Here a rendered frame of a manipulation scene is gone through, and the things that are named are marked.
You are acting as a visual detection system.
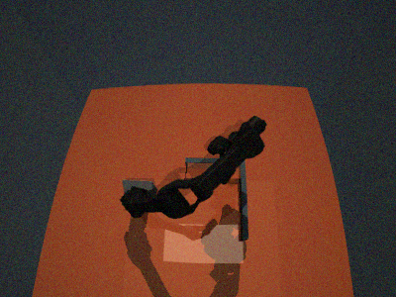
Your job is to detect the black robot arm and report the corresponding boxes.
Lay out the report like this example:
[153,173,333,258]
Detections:
[120,116,267,219]

